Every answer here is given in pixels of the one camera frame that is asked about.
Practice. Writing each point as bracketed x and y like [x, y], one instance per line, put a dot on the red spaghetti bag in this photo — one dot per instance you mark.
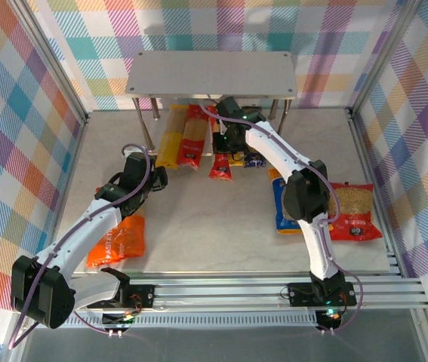
[221, 167]
[191, 139]

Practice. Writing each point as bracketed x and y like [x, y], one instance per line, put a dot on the yellow spaghetti bag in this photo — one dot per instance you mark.
[172, 139]

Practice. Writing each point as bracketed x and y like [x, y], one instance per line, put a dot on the blue and orange pasta bag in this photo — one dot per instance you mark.
[281, 211]

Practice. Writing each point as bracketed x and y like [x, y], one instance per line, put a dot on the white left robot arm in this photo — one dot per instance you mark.
[85, 230]

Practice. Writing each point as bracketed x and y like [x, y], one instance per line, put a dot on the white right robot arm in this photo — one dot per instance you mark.
[270, 145]

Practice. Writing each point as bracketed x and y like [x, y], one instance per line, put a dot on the dark blue pasta bag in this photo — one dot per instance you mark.
[255, 161]

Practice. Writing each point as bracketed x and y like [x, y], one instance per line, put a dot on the metal shelf leg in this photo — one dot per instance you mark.
[283, 118]
[274, 108]
[156, 109]
[143, 124]

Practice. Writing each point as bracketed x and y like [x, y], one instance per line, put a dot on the orange macaroni pasta bag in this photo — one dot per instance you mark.
[123, 237]

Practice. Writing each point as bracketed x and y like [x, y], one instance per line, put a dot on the grey metal shelf board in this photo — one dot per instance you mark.
[210, 73]

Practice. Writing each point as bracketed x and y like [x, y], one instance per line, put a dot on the red short pasta bag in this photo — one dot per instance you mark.
[353, 211]

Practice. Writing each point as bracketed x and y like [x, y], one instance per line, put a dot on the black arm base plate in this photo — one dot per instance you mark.
[300, 293]
[140, 296]

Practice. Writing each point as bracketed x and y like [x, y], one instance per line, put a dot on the aluminium frame rail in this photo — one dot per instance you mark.
[236, 292]

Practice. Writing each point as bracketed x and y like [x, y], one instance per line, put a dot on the aluminium frame post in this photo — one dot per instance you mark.
[47, 60]
[385, 53]

